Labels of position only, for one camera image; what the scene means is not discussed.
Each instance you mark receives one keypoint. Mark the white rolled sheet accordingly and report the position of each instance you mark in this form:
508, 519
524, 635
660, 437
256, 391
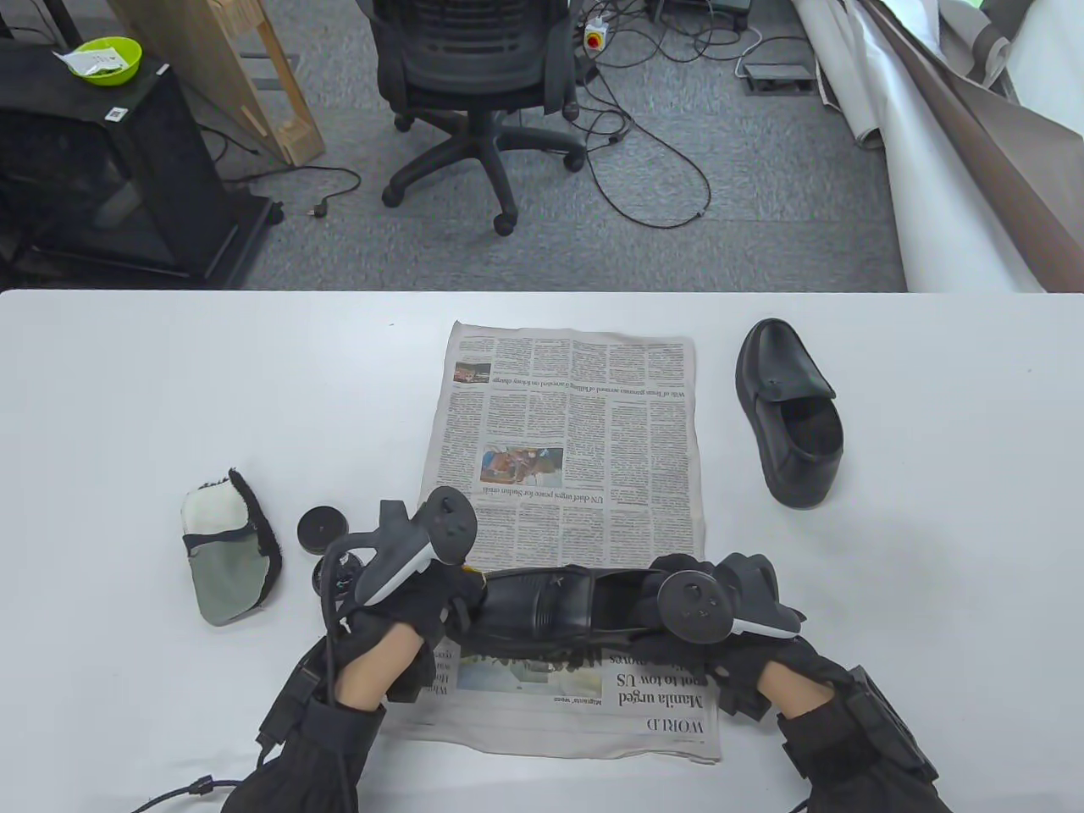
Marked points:
931, 203

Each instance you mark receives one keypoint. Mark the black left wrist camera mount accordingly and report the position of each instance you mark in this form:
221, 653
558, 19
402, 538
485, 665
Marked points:
292, 703

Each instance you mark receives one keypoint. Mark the black cabinet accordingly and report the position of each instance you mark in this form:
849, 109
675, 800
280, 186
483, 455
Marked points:
144, 144

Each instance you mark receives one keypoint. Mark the white paper packet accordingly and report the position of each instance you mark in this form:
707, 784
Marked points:
93, 59

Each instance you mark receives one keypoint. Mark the white grey polishing cloth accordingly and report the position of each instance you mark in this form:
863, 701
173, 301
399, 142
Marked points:
224, 576

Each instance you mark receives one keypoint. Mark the green bowl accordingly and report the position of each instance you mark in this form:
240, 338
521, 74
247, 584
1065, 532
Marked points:
127, 66

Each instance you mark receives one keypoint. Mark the person's left hand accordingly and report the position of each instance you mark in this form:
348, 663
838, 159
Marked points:
415, 601

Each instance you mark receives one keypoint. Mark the grey fabric sheet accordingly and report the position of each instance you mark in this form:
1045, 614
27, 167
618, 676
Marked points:
974, 42

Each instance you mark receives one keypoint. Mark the white box red button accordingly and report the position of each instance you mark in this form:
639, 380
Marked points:
595, 36

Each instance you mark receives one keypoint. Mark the grey floor box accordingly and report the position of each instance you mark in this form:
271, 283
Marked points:
775, 78

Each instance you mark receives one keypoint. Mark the printed newspaper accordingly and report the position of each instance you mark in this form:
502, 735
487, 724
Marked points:
627, 423

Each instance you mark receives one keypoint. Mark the black shoe polish tin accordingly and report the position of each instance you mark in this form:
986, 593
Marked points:
315, 580

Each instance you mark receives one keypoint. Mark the black metal post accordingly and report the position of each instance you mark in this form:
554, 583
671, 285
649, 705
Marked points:
59, 17

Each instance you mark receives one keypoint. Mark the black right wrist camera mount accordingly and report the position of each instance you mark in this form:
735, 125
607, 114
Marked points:
893, 728

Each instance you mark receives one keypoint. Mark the person's right forearm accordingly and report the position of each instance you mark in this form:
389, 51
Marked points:
855, 762

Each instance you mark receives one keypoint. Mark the grey hand controller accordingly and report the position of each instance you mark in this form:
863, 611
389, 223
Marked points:
694, 605
449, 521

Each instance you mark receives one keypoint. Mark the black round shoe polish lid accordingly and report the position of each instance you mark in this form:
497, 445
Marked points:
320, 529

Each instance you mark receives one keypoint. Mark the person's right hand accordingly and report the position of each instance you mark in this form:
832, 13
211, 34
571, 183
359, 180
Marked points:
745, 669

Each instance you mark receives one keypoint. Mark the black leather shoe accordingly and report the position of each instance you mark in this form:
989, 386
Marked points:
542, 605
788, 406

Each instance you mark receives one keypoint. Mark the wooden frame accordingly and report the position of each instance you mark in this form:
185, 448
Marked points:
212, 51

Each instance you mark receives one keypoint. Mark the brown rolled sheet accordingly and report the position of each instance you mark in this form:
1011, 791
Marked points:
1016, 169

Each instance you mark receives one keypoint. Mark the person's left forearm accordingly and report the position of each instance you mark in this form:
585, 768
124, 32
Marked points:
305, 754

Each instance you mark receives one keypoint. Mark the black office chair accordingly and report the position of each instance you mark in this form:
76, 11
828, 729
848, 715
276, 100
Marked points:
470, 59

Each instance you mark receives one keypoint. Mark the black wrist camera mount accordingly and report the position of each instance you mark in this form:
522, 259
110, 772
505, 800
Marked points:
893, 728
292, 703

